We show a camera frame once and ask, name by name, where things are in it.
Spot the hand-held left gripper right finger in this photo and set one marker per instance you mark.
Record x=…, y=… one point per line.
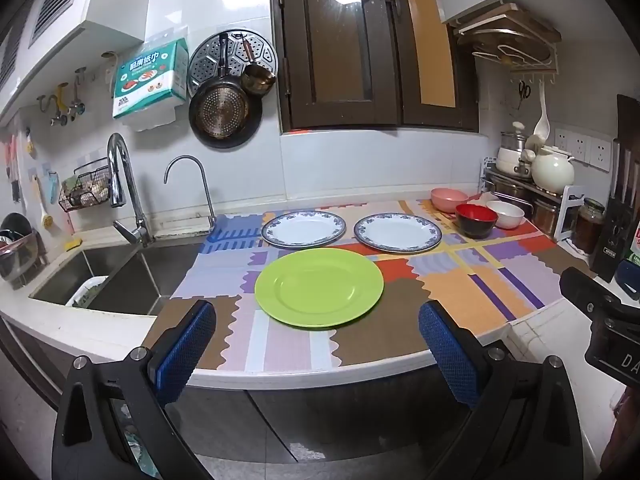
x=450, y=355

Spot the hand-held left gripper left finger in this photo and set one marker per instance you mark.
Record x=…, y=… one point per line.
x=184, y=355

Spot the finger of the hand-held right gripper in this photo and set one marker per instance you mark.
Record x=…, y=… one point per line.
x=587, y=292

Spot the blue floral white plate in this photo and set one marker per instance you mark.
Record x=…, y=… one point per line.
x=303, y=230
x=397, y=233

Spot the green plate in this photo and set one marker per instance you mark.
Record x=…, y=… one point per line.
x=320, y=287

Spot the pink bowl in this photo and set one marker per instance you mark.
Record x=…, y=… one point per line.
x=448, y=199

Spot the blue container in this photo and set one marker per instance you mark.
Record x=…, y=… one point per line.
x=627, y=280

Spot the glass jar of chili sauce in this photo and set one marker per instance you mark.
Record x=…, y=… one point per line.
x=587, y=230

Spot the colourful patchwork mat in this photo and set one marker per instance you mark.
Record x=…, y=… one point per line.
x=450, y=280

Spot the black knife block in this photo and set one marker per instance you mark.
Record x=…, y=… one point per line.
x=617, y=220

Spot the white countertop shelf rack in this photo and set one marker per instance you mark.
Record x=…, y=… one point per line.
x=570, y=210

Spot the steel kitchen sink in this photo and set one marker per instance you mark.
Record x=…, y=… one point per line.
x=125, y=275

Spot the white ribbed bowl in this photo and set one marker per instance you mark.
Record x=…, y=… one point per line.
x=506, y=215

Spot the white teapot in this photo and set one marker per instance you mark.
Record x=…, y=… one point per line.
x=552, y=170

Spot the red and black bowl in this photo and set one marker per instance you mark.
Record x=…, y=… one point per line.
x=475, y=222

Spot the grey base cabinet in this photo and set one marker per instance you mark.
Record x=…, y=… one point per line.
x=310, y=425

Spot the cream pot with steel lid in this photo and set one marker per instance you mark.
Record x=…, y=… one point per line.
x=510, y=157

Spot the yellow sponge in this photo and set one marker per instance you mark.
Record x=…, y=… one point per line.
x=73, y=245

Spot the thin gooseneck faucet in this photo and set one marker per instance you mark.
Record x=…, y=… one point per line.
x=206, y=195

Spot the white ladle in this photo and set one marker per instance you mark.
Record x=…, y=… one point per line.
x=541, y=125

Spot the chrome pull-down faucet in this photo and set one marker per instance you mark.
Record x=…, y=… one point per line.
x=120, y=175

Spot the yellow dish brush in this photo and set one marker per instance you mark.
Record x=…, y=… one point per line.
x=46, y=220

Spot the hanging scissors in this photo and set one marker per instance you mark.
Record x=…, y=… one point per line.
x=524, y=92

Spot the black frying pan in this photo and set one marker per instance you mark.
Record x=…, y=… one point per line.
x=220, y=112

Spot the paper towel pack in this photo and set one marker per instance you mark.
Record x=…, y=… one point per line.
x=150, y=80

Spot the wooden cutting board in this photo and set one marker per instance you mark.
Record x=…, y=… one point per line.
x=505, y=27

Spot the small brass pot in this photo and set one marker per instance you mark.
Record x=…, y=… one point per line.
x=257, y=80

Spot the round metal steamer tray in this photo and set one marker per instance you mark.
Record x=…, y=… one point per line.
x=205, y=60

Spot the brown framed window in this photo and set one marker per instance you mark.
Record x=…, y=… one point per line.
x=345, y=50

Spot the white vented cabinet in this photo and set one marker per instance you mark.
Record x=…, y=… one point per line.
x=75, y=5

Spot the white wall outlet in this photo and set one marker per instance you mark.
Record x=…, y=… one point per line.
x=581, y=146
x=563, y=141
x=601, y=154

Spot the light blue wall hanger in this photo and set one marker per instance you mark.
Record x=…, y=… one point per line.
x=53, y=187

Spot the wall water valve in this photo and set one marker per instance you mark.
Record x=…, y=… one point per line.
x=77, y=97
x=56, y=105

